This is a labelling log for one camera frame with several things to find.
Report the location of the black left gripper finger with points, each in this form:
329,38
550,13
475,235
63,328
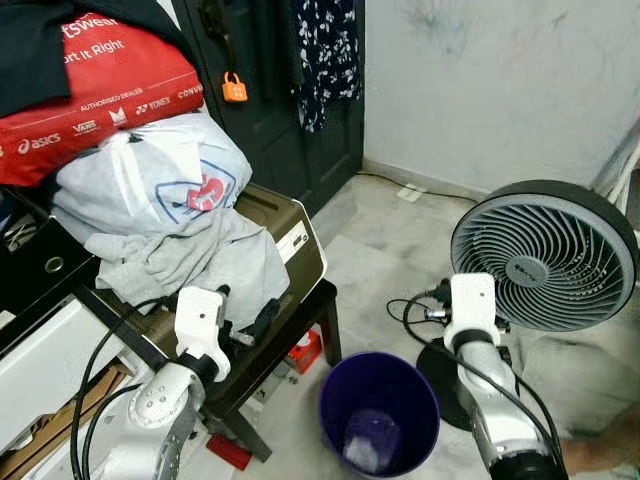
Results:
224,298
268,318

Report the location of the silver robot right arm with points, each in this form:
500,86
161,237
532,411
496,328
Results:
500,400

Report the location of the grey cloth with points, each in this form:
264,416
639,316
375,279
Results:
200,260

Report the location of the red tissue box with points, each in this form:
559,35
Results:
305,352

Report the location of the brown printer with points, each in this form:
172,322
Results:
285,210

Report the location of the purple waste bin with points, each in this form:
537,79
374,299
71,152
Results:
345,400

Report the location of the flat red item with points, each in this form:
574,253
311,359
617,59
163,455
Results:
228,452

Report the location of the white plastic bag red logo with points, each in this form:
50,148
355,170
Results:
150,170

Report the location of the black door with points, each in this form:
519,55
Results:
270,130

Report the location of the black storage box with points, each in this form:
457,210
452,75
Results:
30,280

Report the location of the white cabinet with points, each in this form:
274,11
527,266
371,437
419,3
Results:
45,375

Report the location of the orange padlock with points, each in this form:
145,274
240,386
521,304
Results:
234,90

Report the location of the white step stool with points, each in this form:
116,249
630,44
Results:
620,180

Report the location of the red sportswear bag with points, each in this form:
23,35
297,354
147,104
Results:
110,90

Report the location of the barefoot person green shirt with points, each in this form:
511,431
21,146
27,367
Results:
600,450

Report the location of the navy floral garment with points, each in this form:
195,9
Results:
325,60

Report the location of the grey black floor fan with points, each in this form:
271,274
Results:
545,255

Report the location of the black cloth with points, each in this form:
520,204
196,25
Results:
30,50

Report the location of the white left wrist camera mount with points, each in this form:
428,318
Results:
200,320

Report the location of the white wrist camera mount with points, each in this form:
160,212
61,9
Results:
470,300
200,320

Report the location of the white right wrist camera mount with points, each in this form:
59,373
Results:
470,300

